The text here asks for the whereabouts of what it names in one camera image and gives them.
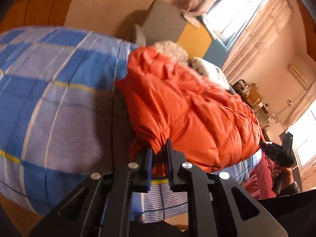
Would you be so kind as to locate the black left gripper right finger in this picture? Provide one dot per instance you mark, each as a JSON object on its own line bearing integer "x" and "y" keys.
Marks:
{"x": 217, "y": 206}

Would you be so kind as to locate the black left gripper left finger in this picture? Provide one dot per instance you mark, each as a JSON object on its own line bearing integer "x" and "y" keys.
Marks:
{"x": 101, "y": 204}

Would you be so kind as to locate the orange quilted puffer jacket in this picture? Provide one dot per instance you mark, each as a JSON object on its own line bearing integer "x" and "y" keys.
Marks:
{"x": 168, "y": 101}

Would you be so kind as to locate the bright bedroom window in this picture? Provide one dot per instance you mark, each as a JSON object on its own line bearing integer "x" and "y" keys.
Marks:
{"x": 226, "y": 18}

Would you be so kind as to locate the person right hand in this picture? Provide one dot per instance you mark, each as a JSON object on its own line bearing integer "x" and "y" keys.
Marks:
{"x": 287, "y": 177}

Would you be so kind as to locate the red pink ruffled bedding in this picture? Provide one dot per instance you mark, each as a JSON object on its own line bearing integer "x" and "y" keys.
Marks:
{"x": 260, "y": 183}

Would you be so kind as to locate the wicker back wooden chair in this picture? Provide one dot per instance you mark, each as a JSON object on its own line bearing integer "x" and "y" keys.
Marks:
{"x": 261, "y": 117}

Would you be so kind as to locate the cluttered wooden desk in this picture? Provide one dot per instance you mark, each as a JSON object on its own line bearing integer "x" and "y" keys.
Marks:
{"x": 250, "y": 94}

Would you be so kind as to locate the blue plaid bed sheet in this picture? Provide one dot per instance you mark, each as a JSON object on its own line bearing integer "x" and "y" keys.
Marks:
{"x": 62, "y": 118}

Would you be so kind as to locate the white pillow with deer print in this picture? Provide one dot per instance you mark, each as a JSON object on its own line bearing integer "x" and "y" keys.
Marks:
{"x": 210, "y": 71}

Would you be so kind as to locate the right pink patterned curtain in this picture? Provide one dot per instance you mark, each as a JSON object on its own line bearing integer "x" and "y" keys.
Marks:
{"x": 267, "y": 23}

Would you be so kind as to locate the beige quilted blanket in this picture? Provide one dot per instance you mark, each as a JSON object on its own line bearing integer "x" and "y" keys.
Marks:
{"x": 172, "y": 50}

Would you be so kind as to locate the grey yellow blue headboard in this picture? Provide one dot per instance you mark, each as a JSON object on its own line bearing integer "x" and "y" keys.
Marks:
{"x": 164, "y": 22}

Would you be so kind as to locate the wooden wardrobe panels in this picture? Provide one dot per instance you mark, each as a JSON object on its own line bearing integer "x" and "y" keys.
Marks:
{"x": 35, "y": 13}

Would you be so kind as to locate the wall air conditioner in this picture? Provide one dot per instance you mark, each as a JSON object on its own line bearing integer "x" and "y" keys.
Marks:
{"x": 294, "y": 71}

